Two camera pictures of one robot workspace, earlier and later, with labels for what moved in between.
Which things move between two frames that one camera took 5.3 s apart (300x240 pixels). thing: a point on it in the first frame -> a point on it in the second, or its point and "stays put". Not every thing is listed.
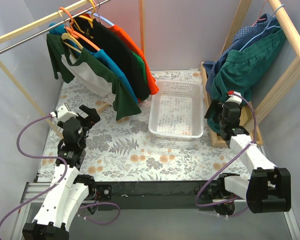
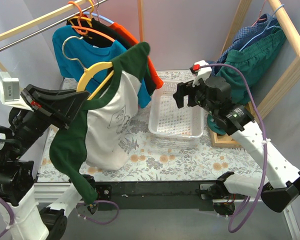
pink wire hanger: [258, 18] stays put
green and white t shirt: [88, 67] -> [101, 134]
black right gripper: [215, 113] -> [191, 93]
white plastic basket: [177, 110] stays put
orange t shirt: [153, 85] -> [130, 39]
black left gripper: [84, 120] -> [43, 110]
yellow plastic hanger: [67, 36] -> [83, 80]
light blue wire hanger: [268, 27] stays put
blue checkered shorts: [263, 25] stays put
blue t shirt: [57, 28] -> [75, 55]
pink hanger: [97, 8] stays put
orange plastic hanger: [75, 33] -> [84, 30]
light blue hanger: [108, 21] stays put
